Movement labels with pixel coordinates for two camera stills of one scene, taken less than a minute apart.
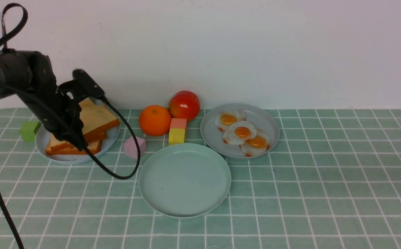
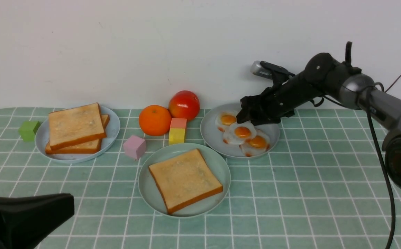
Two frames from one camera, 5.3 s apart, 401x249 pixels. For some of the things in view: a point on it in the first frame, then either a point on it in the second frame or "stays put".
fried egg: x=237 y=132 stays put
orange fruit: x=155 y=120 stays put
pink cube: x=130 y=148 stays put
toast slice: x=97 y=120 -> x=184 y=179
